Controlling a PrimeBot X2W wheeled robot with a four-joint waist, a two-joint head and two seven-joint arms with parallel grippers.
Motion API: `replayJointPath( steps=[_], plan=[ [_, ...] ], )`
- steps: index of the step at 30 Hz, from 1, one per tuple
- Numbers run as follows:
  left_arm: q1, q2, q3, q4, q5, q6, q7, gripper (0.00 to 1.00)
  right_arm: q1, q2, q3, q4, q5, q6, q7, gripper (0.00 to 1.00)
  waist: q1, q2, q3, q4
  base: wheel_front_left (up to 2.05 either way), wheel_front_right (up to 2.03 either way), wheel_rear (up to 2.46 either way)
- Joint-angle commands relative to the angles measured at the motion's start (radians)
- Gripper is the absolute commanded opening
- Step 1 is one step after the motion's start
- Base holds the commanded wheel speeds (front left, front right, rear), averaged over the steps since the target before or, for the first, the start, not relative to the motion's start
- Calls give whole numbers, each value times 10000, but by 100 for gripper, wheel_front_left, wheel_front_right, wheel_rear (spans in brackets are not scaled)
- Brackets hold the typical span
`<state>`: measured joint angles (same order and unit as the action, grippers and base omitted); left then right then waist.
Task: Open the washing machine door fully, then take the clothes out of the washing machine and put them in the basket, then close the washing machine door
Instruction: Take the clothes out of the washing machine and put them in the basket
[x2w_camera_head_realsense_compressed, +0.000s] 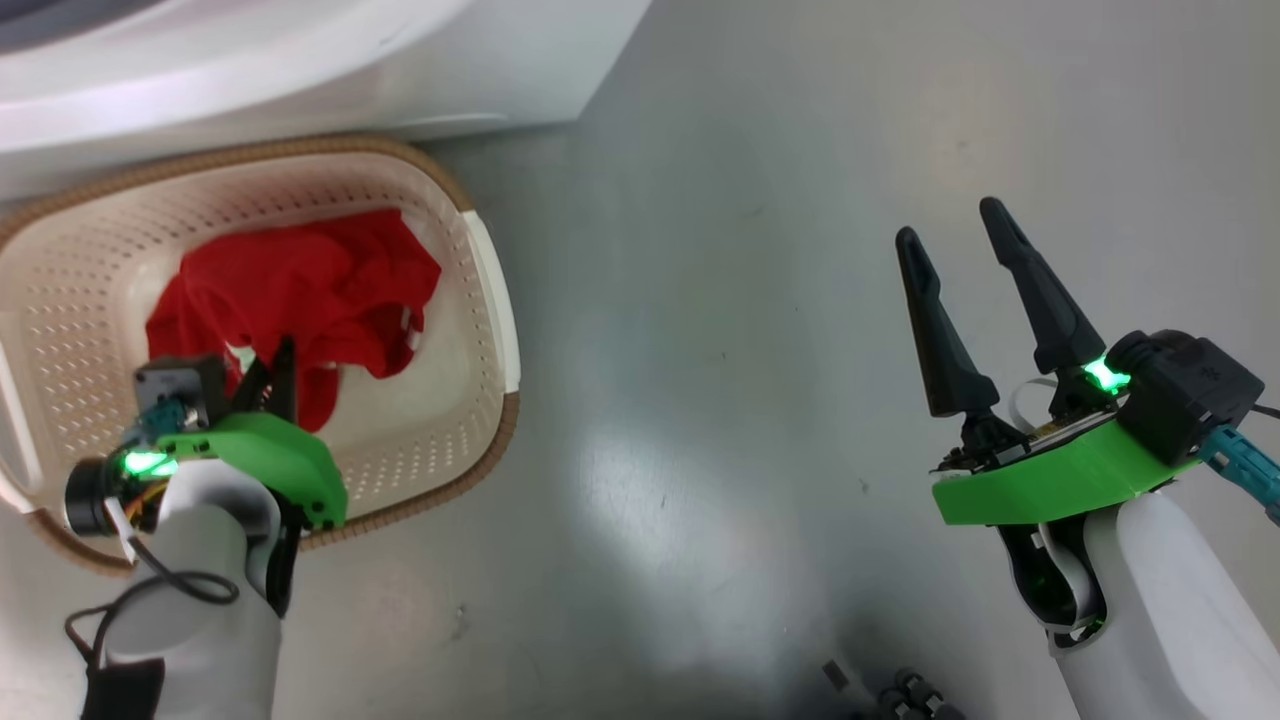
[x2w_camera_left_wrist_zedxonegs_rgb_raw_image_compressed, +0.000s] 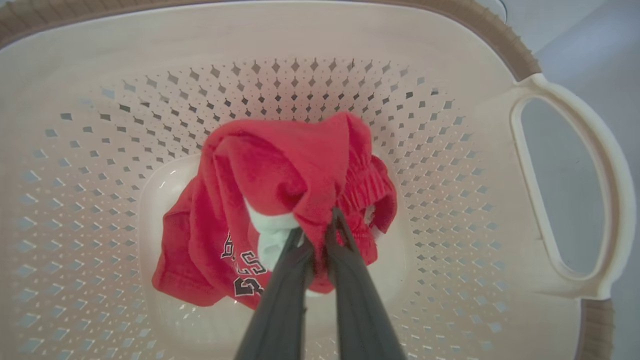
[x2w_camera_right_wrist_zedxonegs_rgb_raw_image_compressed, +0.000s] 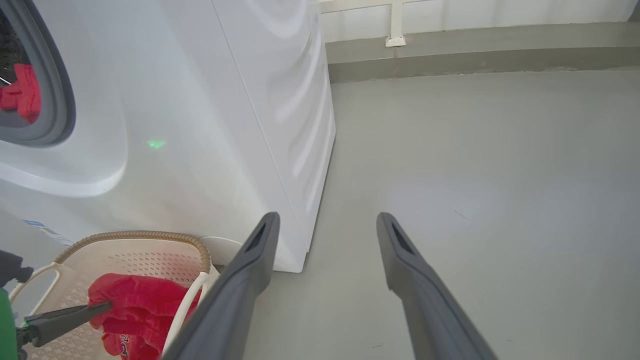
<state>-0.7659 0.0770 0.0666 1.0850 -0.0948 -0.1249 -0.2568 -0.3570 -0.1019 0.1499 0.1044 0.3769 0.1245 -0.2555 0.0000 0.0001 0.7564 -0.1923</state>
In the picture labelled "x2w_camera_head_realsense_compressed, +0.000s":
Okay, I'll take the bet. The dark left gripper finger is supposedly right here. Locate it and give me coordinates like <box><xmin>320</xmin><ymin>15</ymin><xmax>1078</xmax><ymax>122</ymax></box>
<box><xmin>232</xmin><ymin>355</ymin><xmax>273</xmax><ymax>413</ymax></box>
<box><xmin>272</xmin><ymin>338</ymin><xmax>298</xmax><ymax>421</ymax></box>

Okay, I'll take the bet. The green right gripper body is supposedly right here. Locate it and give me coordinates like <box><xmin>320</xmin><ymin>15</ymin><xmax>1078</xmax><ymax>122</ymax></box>
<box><xmin>932</xmin><ymin>365</ymin><xmax>1201</xmax><ymax>526</ymax></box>

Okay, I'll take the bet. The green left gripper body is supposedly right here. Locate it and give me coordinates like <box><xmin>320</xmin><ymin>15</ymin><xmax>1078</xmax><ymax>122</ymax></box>
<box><xmin>65</xmin><ymin>412</ymin><xmax>348</xmax><ymax>536</ymax></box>

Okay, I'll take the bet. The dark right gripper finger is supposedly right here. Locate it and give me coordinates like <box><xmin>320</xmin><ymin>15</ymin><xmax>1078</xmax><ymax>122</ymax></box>
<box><xmin>895</xmin><ymin>227</ymin><xmax>999</xmax><ymax>418</ymax></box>
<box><xmin>980</xmin><ymin>197</ymin><xmax>1106</xmax><ymax>376</ymax></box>

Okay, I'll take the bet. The red garment with white trim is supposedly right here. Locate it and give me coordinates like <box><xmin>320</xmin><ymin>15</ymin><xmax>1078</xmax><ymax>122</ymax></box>
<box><xmin>146</xmin><ymin>208</ymin><xmax>443</xmax><ymax>433</ymax></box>

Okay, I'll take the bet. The cream perforated laundry basket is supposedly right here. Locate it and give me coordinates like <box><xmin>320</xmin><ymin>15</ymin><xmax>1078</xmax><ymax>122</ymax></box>
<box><xmin>0</xmin><ymin>135</ymin><xmax>521</xmax><ymax>576</ymax></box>

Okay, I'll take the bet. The white washing machine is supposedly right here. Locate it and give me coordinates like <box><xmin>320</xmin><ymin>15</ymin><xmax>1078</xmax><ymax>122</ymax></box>
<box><xmin>0</xmin><ymin>0</ymin><xmax>651</xmax><ymax>201</ymax></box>

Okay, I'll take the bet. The thin black cable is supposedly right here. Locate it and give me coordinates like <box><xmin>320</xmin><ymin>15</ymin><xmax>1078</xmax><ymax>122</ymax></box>
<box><xmin>65</xmin><ymin>535</ymin><xmax>241</xmax><ymax>671</ymax></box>

